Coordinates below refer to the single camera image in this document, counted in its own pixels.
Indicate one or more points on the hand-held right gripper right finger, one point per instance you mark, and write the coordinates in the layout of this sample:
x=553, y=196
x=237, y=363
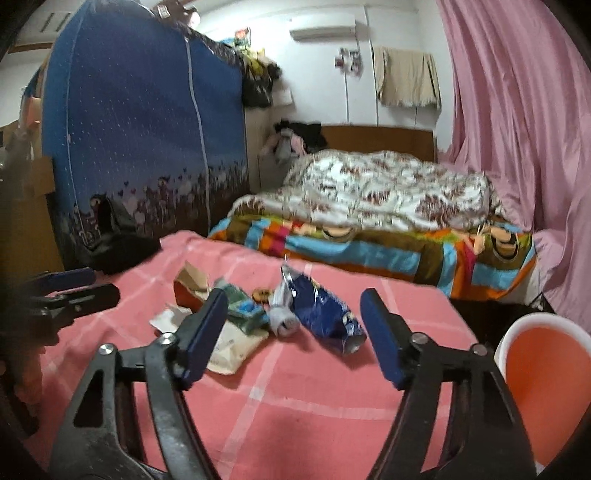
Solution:
x=381, y=334

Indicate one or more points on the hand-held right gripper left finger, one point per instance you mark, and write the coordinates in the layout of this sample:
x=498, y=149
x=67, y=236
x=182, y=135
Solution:
x=203, y=334

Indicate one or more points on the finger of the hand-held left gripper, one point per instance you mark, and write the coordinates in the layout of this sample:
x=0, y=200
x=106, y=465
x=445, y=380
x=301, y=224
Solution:
x=87, y=297
x=69, y=278

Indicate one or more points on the white packet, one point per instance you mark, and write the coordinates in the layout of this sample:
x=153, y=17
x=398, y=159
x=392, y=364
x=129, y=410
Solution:
x=231, y=350

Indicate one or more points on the blue snack bag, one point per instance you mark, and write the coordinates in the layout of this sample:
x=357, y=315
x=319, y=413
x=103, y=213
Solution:
x=323, y=314

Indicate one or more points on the orange basin with white rim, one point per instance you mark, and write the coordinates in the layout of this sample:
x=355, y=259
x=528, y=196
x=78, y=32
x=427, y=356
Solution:
x=540, y=383

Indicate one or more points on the white tissue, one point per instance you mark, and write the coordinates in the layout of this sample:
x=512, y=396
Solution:
x=168, y=318

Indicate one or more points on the green packet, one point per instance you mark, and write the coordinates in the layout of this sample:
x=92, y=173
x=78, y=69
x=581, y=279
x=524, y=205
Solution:
x=244, y=314

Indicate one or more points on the brown paper piece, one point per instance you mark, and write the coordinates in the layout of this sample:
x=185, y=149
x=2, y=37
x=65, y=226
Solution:
x=189, y=288

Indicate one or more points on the black cloth bag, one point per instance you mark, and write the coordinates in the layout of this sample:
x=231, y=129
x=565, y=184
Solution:
x=124, y=254

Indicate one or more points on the brown nut shell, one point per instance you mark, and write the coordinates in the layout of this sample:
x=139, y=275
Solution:
x=261, y=295

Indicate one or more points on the wooden cabinet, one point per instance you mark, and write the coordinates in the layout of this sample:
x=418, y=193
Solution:
x=27, y=221

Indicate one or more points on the colourful striped blanket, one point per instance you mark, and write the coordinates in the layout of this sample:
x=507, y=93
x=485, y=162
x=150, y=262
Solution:
x=392, y=258

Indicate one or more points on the grey white sock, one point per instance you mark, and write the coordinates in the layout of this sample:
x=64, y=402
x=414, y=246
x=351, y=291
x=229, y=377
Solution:
x=284, y=321

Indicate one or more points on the pink checked sheet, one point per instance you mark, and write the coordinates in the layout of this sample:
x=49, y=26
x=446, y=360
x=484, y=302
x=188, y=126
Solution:
x=300, y=415

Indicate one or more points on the floral quilt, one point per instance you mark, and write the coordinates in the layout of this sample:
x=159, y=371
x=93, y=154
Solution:
x=369, y=184

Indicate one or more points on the peach cloth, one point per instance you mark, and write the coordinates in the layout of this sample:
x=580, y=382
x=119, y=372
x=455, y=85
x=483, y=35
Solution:
x=32, y=113

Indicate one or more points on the blue fabric wardrobe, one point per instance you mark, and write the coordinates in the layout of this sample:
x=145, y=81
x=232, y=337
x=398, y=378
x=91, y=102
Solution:
x=138, y=115

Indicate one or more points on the wooden headboard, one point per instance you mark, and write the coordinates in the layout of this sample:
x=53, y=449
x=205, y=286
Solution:
x=378, y=138

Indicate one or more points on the plush toy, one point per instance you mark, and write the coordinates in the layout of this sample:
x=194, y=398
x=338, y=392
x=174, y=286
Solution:
x=295, y=136

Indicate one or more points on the black plastic bag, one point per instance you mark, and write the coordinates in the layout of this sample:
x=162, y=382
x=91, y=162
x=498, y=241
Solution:
x=258, y=90

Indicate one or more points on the small white box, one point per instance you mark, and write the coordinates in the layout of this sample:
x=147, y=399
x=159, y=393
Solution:
x=282, y=96

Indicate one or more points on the pink curtain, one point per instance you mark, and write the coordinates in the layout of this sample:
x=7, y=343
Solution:
x=508, y=115

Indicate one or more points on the beige towel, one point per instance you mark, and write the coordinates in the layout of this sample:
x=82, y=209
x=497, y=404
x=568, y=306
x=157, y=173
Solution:
x=406, y=78

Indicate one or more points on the colourful clutter pile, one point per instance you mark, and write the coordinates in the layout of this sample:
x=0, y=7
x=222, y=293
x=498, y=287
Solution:
x=247, y=50

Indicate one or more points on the white air conditioner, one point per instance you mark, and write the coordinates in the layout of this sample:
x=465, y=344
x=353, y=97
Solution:
x=323, y=27

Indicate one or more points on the wall photos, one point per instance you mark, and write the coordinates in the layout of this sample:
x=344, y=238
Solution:
x=348, y=60

